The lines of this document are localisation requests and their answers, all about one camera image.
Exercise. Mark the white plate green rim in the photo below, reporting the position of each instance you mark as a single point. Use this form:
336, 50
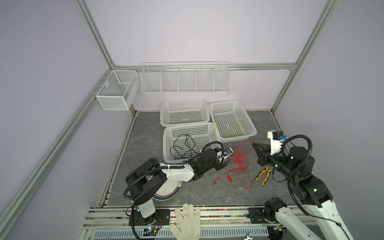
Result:
167, 191

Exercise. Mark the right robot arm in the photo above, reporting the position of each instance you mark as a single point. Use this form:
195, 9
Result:
293, 159

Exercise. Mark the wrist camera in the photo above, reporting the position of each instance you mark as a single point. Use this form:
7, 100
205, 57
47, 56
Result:
276, 139
226, 153

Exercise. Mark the yellow black pliers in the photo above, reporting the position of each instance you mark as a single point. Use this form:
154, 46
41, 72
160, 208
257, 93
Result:
264, 175

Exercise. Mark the front white plastic basket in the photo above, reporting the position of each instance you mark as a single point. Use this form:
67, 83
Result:
182, 142

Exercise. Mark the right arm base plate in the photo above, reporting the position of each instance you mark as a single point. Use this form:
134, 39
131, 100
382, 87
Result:
263, 215

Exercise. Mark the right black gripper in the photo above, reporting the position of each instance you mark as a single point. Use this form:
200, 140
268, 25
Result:
263, 152

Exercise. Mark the white mesh wall box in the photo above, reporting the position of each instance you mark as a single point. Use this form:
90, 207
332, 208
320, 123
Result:
118, 90

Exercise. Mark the back right white basket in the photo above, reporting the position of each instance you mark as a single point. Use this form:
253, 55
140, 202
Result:
231, 121

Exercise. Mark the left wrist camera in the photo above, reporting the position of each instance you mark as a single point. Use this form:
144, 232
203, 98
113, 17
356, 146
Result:
226, 153

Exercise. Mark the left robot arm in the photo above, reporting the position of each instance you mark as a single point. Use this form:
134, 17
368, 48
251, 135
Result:
157, 179

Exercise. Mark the white gloved hand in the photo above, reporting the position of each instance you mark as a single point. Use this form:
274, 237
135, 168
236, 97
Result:
189, 220

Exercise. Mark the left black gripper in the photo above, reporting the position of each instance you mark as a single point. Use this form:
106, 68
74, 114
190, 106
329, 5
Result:
217, 168

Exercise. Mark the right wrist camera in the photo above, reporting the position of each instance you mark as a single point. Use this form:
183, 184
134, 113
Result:
276, 139

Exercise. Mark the back left white basket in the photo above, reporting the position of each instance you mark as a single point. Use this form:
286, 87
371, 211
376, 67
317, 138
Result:
184, 111

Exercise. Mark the white wire wall shelf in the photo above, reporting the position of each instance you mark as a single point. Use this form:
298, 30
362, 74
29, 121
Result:
186, 78

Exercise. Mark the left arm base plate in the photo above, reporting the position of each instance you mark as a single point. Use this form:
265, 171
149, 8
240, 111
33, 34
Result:
161, 217

